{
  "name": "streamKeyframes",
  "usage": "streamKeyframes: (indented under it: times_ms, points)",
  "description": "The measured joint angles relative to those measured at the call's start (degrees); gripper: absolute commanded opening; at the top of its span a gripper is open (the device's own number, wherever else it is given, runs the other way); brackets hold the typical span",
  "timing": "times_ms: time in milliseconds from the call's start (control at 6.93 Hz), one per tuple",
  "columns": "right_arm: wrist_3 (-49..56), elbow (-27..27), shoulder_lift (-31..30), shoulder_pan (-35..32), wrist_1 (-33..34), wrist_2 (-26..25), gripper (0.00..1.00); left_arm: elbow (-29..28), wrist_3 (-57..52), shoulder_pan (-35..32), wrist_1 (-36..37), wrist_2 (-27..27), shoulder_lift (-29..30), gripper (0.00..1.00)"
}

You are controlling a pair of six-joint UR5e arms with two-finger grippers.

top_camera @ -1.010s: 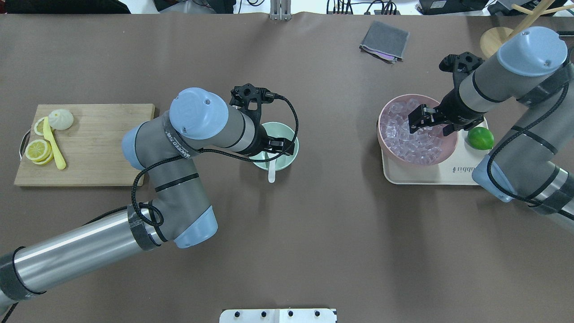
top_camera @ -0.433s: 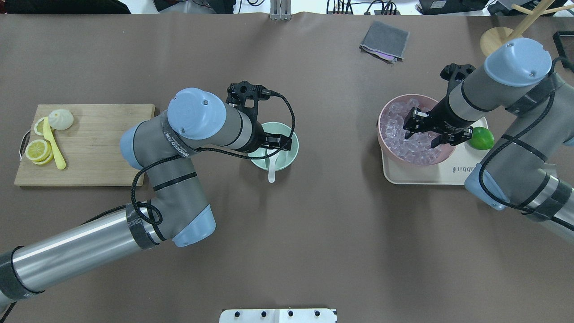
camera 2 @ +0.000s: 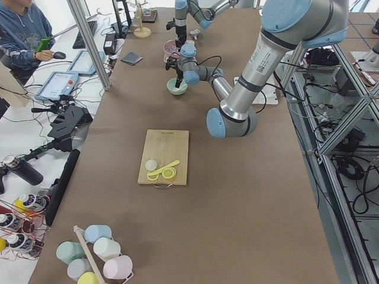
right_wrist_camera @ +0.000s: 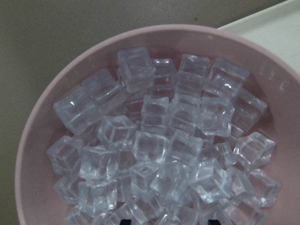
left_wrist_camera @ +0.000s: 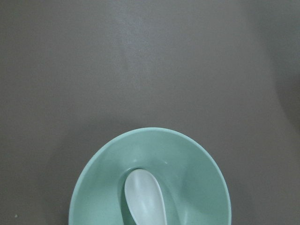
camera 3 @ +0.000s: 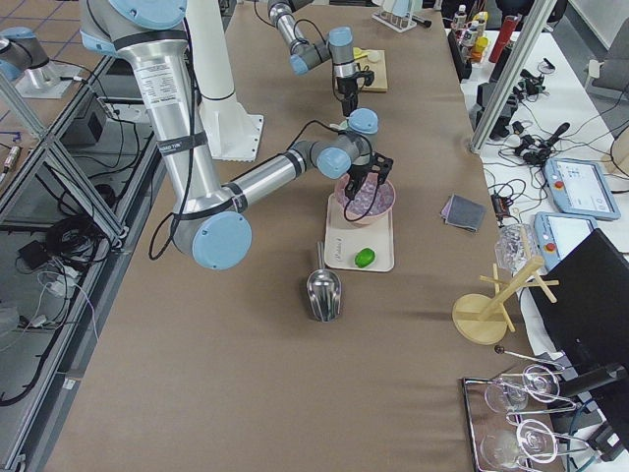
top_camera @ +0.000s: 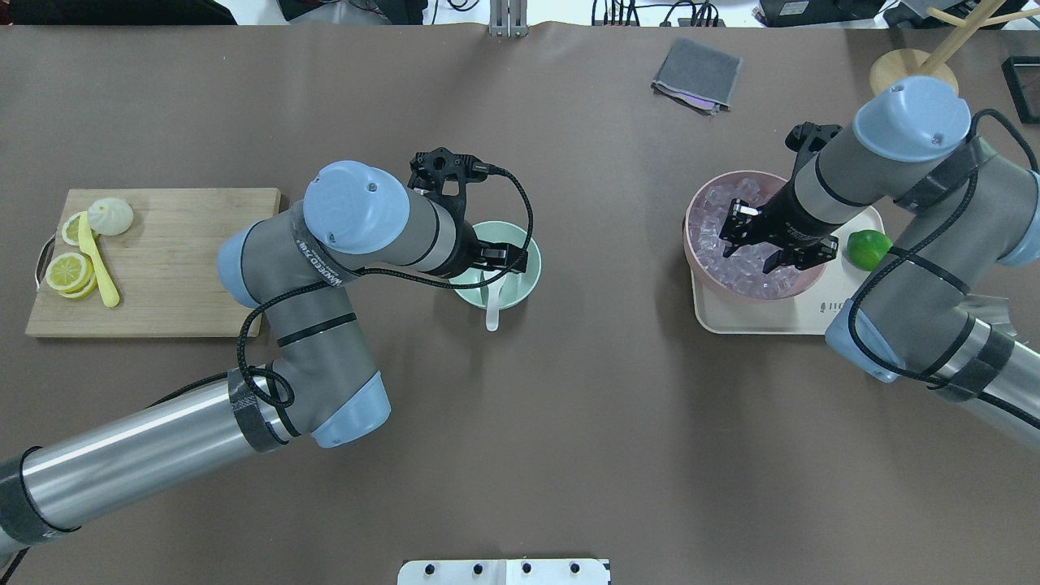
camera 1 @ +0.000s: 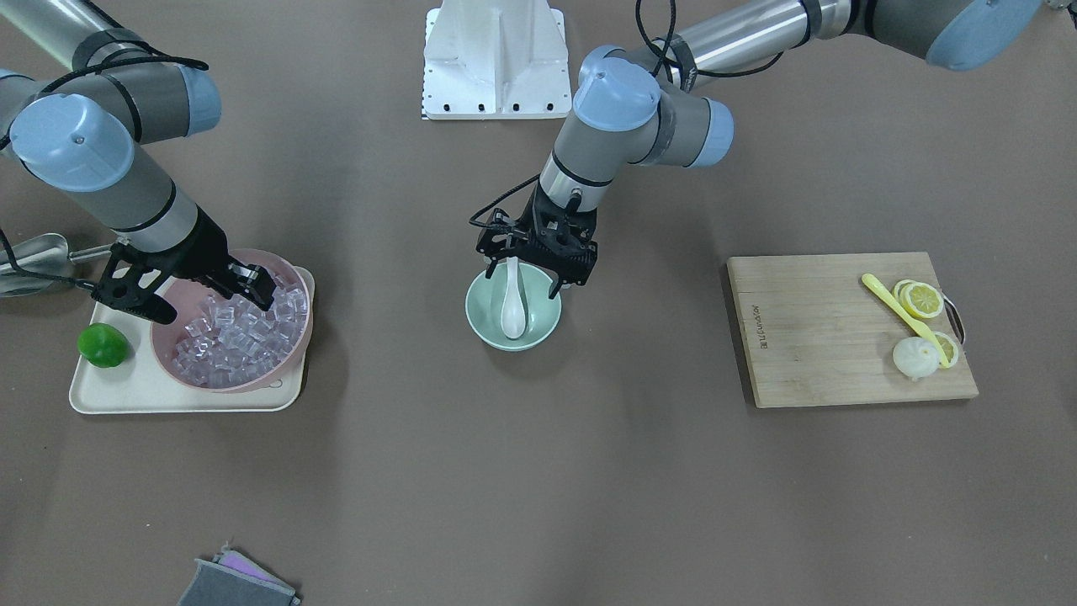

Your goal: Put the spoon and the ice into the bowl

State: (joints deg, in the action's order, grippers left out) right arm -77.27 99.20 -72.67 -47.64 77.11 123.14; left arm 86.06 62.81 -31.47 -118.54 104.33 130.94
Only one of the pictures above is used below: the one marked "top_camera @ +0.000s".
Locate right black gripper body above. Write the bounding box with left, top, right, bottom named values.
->
left=758, top=183, right=839, bottom=262

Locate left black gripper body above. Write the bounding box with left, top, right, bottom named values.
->
left=443, top=221, right=482, bottom=279

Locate white ceramic spoon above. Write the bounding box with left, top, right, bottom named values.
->
left=484, top=271, right=518, bottom=331

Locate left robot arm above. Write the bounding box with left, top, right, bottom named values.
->
left=2, top=148, right=531, bottom=566

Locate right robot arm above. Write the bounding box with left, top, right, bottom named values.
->
left=721, top=76, right=1039, bottom=449

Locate mint green bowl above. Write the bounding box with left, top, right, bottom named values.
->
left=449, top=221, right=542, bottom=310

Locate pile of clear ice cubes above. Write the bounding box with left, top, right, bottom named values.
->
left=690, top=180, right=813, bottom=295

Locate pink bowl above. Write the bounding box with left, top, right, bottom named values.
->
left=684, top=170, right=830, bottom=301

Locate metal ice scoop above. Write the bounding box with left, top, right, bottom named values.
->
left=959, top=293, right=1018, bottom=338

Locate cream plastic tray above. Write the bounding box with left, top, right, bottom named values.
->
left=684, top=207, right=884, bottom=336

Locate green lime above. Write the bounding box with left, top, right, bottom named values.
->
left=846, top=229, right=894, bottom=271

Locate grey folded cloth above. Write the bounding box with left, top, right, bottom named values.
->
left=650, top=39, right=743, bottom=115

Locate wooden cup stand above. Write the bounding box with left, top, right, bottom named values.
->
left=869, top=1, right=1039, bottom=95

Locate wooden cutting board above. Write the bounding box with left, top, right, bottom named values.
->
left=26, top=188, right=281, bottom=338

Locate white steamed bun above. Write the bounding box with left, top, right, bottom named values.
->
left=86, top=197, right=135, bottom=236

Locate yellow plastic knife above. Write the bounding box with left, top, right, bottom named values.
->
left=77, top=211, right=120, bottom=308

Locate bottom lemon slice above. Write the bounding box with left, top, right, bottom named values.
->
left=59, top=274, right=98, bottom=299

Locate lemon slice under knife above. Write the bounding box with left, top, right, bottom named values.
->
left=59, top=211, right=85, bottom=248

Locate top lemon slice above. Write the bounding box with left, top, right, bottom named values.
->
left=45, top=252, right=94, bottom=293

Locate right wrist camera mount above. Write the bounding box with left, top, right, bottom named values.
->
left=784, top=121, right=843, bottom=180

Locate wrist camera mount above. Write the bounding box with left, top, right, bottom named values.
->
left=784, top=121, right=843, bottom=180
left=406, top=147, right=492, bottom=223

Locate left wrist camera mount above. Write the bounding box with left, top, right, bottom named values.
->
left=406, top=147, right=492, bottom=223

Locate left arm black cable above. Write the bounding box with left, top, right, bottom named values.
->
left=150, top=167, right=535, bottom=411

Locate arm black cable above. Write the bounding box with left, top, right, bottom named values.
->
left=150, top=167, right=535, bottom=411
left=847, top=108, right=1040, bottom=383

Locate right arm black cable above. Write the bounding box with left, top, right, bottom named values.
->
left=847, top=108, right=1040, bottom=383

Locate black frame tray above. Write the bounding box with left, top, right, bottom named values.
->
left=1002, top=55, right=1039, bottom=124

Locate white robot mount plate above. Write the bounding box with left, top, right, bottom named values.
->
left=396, top=558, right=613, bottom=584

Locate metal board handle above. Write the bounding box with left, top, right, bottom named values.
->
left=34, top=234, right=56, bottom=293

